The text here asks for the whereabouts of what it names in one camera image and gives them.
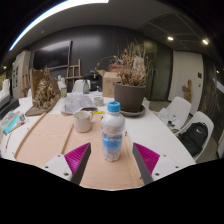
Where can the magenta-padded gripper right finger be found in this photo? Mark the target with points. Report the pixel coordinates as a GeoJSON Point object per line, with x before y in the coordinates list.
{"type": "Point", "coordinates": [160, 165]}

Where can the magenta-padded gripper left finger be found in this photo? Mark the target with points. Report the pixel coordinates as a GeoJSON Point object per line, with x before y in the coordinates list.
{"type": "Point", "coordinates": [58, 165]}

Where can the clear blue-capped water bottle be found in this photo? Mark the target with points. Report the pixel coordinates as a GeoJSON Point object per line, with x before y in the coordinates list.
{"type": "Point", "coordinates": [113, 133]}

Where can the light wooden board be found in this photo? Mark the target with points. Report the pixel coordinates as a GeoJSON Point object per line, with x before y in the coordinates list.
{"type": "Point", "coordinates": [100, 173]}
{"type": "Point", "coordinates": [40, 140]}

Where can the black backpack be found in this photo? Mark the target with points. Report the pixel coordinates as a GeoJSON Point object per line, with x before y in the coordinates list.
{"type": "Point", "coordinates": [194, 138]}

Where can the papers stack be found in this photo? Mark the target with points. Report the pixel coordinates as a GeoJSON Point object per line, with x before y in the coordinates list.
{"type": "Point", "coordinates": [166, 117]}

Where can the white ceramic mug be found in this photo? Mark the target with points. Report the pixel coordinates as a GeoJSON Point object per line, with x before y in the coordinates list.
{"type": "Point", "coordinates": [82, 121]}

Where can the grey plant saucer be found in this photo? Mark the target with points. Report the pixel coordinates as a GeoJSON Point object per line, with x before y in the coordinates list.
{"type": "Point", "coordinates": [135, 113]}

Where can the white plastic chair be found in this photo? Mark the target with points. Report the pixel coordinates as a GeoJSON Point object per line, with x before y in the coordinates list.
{"type": "Point", "coordinates": [180, 108]}
{"type": "Point", "coordinates": [79, 86]}
{"type": "Point", "coordinates": [205, 123]}

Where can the colourful stationery pack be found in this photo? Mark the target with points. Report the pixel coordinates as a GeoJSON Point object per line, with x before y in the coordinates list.
{"type": "Point", "coordinates": [11, 121]}

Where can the open printed booklet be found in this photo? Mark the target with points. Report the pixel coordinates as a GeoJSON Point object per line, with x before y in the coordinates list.
{"type": "Point", "coordinates": [76, 102]}

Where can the golden dried root ornament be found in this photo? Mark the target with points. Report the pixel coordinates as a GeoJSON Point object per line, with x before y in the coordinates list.
{"type": "Point", "coordinates": [46, 91]}

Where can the dried plant in grey pot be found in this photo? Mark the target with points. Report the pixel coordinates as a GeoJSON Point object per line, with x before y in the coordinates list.
{"type": "Point", "coordinates": [130, 95]}

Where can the white spray bottle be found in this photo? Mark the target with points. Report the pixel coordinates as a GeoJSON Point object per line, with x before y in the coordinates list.
{"type": "Point", "coordinates": [62, 88]}

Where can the black flat device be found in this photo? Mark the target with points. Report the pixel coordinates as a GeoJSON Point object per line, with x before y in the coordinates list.
{"type": "Point", "coordinates": [7, 106]}

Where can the wooden figure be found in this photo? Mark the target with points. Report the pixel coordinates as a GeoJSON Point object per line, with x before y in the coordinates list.
{"type": "Point", "coordinates": [187, 90]}

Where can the wooden easel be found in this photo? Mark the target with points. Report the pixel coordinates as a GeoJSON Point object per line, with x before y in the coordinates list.
{"type": "Point", "coordinates": [74, 73]}

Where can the brown cardboard box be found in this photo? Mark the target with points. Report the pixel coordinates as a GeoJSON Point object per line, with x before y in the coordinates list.
{"type": "Point", "coordinates": [109, 85]}

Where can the white cabinet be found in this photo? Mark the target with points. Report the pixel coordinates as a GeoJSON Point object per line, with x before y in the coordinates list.
{"type": "Point", "coordinates": [20, 71]}

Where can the long ceiling light strip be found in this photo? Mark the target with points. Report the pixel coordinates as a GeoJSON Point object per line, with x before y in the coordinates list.
{"type": "Point", "coordinates": [43, 16]}

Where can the black wall screen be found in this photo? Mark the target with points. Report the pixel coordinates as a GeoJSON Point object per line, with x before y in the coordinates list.
{"type": "Point", "coordinates": [51, 55]}

